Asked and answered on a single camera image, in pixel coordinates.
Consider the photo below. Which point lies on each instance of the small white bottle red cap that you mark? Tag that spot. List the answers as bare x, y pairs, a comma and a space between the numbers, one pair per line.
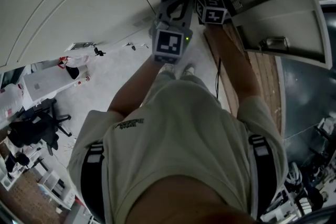
83, 80

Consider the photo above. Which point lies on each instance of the white bicycle helmet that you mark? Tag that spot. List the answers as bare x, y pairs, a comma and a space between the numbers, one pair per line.
293, 175

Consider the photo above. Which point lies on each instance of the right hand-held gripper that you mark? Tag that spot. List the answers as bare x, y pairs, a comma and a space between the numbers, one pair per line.
212, 14

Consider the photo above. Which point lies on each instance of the black office chair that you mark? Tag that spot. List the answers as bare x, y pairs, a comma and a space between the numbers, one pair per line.
34, 128

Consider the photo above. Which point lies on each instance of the person's right shoe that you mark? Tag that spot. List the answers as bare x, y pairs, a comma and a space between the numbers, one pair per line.
188, 69

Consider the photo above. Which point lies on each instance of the person's left shoe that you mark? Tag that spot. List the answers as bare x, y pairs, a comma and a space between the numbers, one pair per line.
166, 69

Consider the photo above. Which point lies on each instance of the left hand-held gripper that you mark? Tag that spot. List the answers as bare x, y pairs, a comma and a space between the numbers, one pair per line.
168, 43

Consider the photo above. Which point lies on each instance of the white plastic bag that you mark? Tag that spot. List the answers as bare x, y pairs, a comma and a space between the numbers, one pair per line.
10, 102

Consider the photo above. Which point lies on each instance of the clear water jug red cap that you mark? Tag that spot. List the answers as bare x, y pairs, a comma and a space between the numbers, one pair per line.
76, 61

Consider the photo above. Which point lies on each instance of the person's right forearm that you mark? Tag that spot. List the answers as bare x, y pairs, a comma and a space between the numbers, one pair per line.
231, 60

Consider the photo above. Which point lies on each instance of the beige metal locker cabinet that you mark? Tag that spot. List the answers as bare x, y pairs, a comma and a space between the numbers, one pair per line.
78, 2

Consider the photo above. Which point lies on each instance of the wooden slat pallet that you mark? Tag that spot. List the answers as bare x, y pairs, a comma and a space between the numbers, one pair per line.
265, 81

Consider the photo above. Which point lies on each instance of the white water dispenser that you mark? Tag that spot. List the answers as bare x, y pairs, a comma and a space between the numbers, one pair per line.
44, 84

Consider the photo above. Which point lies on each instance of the person's shoe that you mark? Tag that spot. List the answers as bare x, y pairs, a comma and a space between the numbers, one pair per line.
166, 69
188, 69

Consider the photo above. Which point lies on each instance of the person's beige shirt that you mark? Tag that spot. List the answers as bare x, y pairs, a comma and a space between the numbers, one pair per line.
178, 139

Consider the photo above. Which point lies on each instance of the person's left forearm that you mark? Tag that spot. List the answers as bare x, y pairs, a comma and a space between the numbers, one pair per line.
136, 86

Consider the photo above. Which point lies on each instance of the white open shelf unit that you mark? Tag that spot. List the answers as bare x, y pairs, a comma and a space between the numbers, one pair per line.
55, 189

